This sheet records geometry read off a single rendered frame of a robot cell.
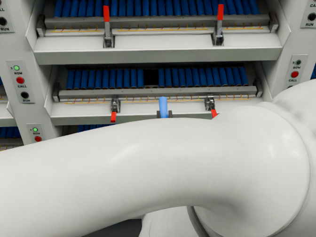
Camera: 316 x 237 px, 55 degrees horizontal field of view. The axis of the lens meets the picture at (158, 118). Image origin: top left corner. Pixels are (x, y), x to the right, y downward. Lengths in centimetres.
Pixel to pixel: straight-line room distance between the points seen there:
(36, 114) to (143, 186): 74
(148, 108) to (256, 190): 67
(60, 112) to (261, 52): 55
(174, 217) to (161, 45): 52
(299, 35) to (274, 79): 13
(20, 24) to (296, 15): 63
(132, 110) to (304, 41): 47
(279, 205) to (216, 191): 5
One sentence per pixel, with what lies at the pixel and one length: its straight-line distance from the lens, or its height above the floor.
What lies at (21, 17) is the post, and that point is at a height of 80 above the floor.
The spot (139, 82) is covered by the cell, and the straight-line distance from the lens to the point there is 88.
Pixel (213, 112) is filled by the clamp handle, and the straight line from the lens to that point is 81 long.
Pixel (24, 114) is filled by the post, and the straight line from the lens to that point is 89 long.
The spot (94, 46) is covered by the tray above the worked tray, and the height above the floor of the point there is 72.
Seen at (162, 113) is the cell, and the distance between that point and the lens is 64.
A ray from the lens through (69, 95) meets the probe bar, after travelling 88.
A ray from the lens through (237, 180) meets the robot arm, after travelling 19.
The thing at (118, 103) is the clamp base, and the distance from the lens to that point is 84.
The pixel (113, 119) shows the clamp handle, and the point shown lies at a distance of 78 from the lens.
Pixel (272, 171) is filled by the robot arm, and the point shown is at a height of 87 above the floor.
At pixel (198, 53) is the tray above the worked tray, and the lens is 77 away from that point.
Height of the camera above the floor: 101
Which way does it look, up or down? 36 degrees down
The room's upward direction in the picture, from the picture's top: straight up
